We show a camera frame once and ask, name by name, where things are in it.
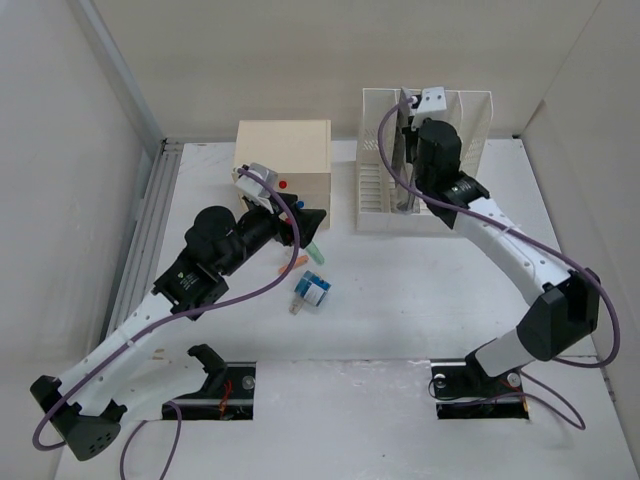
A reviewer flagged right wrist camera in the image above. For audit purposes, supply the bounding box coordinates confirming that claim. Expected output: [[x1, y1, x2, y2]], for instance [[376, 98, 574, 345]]
[[410, 86, 447, 130]]

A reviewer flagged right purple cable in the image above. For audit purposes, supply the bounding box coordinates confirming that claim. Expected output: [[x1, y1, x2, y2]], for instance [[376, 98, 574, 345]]
[[377, 97, 621, 431]]

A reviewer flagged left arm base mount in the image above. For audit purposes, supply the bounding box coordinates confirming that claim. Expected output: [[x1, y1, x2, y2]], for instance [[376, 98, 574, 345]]
[[172, 344, 257, 421]]

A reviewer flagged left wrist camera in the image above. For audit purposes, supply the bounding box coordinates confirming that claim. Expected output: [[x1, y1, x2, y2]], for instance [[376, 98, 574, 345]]
[[235, 163, 278, 209]]

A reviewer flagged green translucent case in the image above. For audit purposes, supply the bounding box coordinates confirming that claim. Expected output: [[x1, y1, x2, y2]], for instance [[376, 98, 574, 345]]
[[305, 242, 325, 266]]

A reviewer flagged white file organizer rack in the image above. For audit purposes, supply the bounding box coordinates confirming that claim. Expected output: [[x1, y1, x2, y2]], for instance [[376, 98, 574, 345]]
[[356, 88, 493, 236]]

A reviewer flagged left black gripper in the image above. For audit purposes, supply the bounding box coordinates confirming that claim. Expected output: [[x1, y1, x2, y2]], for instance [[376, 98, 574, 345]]
[[219, 192, 324, 277]]

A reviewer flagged purple cable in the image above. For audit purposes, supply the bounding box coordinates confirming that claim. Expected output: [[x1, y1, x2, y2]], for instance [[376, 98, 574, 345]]
[[32, 167, 304, 480], [377, 97, 621, 431]]

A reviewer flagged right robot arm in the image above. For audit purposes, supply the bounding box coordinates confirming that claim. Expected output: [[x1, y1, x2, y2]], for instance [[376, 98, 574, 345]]
[[411, 119, 599, 394]]

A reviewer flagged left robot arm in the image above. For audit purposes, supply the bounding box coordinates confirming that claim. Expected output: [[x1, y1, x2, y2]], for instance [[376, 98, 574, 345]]
[[30, 194, 327, 461]]

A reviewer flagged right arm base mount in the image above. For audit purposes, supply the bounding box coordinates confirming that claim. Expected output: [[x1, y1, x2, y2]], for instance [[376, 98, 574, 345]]
[[428, 359, 529, 420]]

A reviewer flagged grey setup guide booklet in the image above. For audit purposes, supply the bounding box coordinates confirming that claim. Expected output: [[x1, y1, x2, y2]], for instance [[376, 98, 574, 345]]
[[391, 105, 416, 214]]

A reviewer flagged orange translucent case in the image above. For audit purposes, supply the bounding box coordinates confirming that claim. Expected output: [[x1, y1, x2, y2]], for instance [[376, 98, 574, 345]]
[[278, 255, 310, 274]]

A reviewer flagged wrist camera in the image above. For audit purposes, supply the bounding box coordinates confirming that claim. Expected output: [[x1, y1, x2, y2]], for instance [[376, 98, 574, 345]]
[[235, 163, 278, 209], [410, 86, 447, 130]]

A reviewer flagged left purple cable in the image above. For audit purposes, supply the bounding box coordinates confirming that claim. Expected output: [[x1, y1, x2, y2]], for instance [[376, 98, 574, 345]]
[[32, 167, 304, 480]]

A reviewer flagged aluminium frame rail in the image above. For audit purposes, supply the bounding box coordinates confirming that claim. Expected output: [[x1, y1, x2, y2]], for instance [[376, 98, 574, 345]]
[[69, 1, 180, 348]]

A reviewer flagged blue gel jar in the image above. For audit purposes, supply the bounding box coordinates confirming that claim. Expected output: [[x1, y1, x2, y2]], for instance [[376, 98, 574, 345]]
[[294, 270, 331, 307]]

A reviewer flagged cream drawer cabinet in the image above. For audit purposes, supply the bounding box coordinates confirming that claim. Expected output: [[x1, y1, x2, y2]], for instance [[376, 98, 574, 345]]
[[232, 120, 332, 230]]

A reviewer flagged white plastic strip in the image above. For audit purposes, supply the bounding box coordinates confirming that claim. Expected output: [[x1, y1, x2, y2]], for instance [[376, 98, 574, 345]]
[[289, 297, 305, 315]]

